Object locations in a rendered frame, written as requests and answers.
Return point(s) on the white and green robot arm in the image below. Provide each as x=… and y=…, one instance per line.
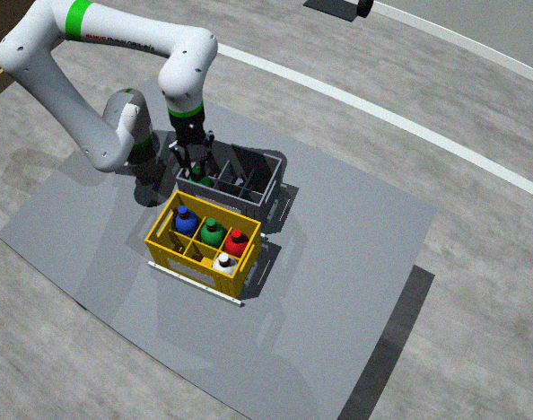
x=109, y=141

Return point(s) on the yellow plastic crate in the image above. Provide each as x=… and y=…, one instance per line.
x=169, y=247

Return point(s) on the blue bottle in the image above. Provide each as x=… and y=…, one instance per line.
x=186, y=222

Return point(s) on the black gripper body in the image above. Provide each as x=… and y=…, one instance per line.
x=190, y=136

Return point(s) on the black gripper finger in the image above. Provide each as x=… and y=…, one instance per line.
x=183, y=163
x=209, y=138

